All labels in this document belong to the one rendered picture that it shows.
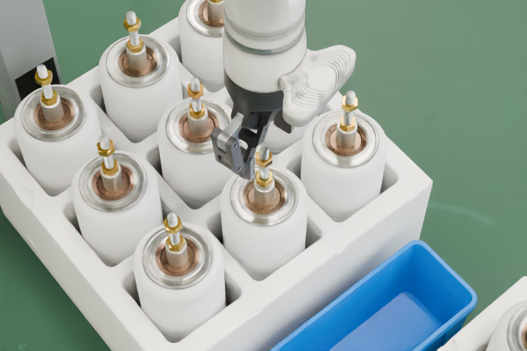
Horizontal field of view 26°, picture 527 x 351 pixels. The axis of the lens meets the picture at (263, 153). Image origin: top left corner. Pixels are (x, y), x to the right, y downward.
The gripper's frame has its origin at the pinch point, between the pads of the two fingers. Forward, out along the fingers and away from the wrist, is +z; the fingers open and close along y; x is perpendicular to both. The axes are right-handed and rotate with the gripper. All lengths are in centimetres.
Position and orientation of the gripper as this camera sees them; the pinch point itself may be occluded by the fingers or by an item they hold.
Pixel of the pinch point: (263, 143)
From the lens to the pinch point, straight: 115.6
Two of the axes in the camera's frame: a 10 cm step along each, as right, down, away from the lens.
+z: 0.0, 5.4, 8.4
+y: -5.9, 6.8, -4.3
